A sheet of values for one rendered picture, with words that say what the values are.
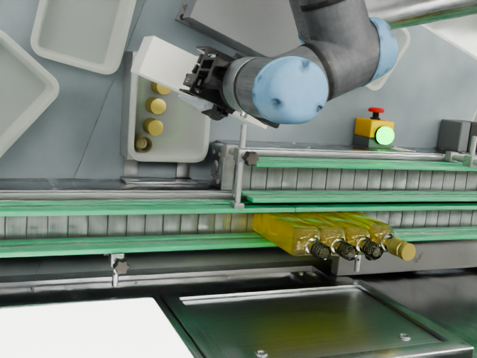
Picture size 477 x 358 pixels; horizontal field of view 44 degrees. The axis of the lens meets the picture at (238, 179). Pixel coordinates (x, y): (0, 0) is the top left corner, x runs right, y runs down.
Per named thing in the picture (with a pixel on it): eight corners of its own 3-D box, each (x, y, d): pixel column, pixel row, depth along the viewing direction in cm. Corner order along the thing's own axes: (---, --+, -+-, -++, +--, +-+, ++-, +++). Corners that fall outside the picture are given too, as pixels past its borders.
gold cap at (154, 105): (145, 96, 128) (150, 97, 124) (161, 96, 129) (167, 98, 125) (144, 113, 128) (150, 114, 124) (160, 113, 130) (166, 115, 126)
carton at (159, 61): (144, 36, 97) (153, 35, 92) (264, 94, 107) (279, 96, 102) (130, 71, 97) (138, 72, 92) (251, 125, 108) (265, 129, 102)
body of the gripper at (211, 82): (196, 44, 88) (225, 42, 77) (244, 67, 92) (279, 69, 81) (176, 91, 89) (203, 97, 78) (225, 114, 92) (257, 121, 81)
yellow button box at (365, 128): (351, 144, 153) (368, 148, 146) (355, 115, 151) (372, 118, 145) (374, 145, 155) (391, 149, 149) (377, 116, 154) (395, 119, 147)
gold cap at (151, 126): (143, 116, 128) (147, 118, 124) (159, 118, 130) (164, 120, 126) (142, 133, 129) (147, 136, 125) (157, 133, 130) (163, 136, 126)
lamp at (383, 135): (373, 143, 146) (380, 145, 143) (375, 125, 145) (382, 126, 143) (387, 144, 148) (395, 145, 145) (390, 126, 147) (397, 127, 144)
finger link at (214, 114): (205, 93, 95) (230, 82, 88) (214, 98, 96) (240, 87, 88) (197, 120, 94) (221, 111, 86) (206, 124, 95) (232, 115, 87)
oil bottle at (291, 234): (251, 230, 131) (297, 261, 112) (253, 205, 130) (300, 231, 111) (274, 229, 134) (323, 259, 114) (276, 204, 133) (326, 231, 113)
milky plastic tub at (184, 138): (118, 155, 129) (127, 161, 122) (124, 50, 126) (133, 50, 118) (194, 156, 136) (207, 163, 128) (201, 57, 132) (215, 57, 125)
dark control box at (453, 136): (436, 147, 163) (458, 152, 156) (439, 118, 162) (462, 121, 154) (458, 148, 167) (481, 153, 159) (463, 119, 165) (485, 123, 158)
